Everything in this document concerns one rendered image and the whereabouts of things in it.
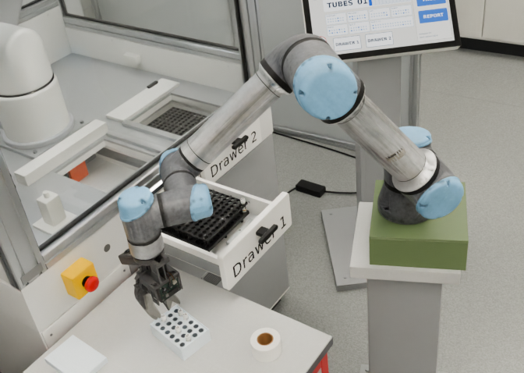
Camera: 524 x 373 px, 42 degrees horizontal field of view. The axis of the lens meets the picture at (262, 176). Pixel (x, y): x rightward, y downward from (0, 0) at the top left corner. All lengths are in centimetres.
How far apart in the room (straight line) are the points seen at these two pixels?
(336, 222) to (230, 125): 166
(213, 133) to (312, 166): 204
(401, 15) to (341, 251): 105
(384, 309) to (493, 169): 167
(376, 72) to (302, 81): 123
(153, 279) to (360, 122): 57
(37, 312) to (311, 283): 141
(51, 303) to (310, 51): 88
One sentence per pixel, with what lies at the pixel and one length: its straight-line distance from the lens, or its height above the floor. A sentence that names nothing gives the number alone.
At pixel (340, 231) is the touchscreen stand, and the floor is 4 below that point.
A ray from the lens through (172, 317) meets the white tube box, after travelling 169.
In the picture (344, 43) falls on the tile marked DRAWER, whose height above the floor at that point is 101.
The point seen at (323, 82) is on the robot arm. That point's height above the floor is 139.
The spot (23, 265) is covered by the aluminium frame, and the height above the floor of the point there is 100.
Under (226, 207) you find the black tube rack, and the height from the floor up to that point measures 90.
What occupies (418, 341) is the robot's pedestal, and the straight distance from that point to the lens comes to 205.
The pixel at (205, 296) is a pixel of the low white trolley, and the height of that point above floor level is 76.
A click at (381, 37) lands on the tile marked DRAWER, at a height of 101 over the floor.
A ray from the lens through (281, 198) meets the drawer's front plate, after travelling 177.
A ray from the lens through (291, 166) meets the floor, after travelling 352.
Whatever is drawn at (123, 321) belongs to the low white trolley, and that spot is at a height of 76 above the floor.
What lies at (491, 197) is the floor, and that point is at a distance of 332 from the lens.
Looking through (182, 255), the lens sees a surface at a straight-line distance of 176.
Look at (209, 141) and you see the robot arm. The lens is 150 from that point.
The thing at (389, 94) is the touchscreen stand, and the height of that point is 74.
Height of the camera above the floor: 199
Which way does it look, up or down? 35 degrees down
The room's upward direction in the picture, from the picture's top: 7 degrees counter-clockwise
